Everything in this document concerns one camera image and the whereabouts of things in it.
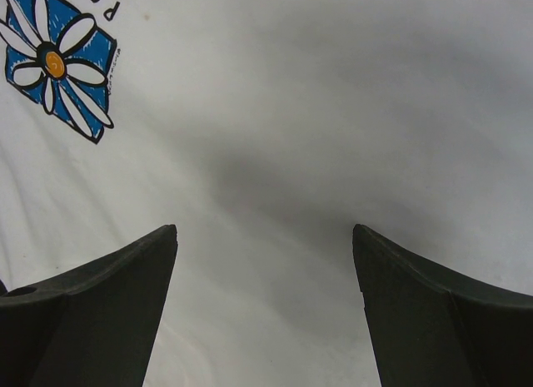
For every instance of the white t-shirt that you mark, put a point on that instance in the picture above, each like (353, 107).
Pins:
(265, 130)

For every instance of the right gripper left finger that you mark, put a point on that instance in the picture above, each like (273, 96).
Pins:
(93, 325)

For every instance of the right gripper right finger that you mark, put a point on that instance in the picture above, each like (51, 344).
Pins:
(433, 326)

